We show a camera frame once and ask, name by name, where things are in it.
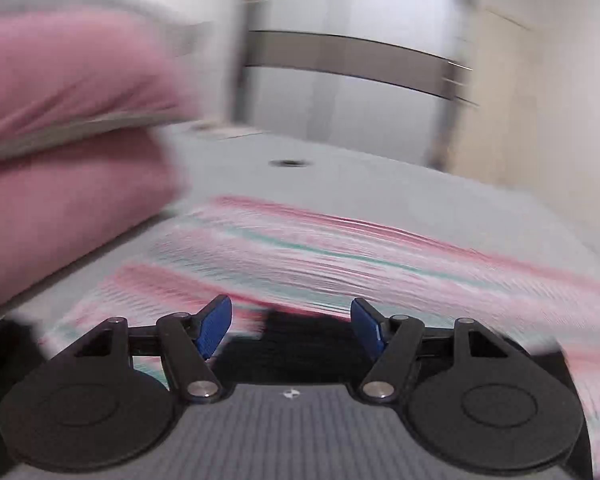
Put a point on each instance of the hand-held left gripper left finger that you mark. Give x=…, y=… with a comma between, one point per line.
x=212, y=327

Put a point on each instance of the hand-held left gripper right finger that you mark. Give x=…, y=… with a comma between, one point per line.
x=367, y=327

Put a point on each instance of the black pants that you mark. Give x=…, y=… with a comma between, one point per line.
x=290, y=345

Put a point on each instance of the striped patterned blanket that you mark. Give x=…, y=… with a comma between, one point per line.
x=330, y=260

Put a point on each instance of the small black object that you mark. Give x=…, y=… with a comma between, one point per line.
x=287, y=163

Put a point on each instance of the pink pillow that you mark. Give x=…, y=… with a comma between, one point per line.
x=65, y=210
x=70, y=70

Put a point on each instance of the cream door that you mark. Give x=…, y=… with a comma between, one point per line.
x=490, y=110

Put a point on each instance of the white and brown wardrobe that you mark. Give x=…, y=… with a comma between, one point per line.
x=360, y=60

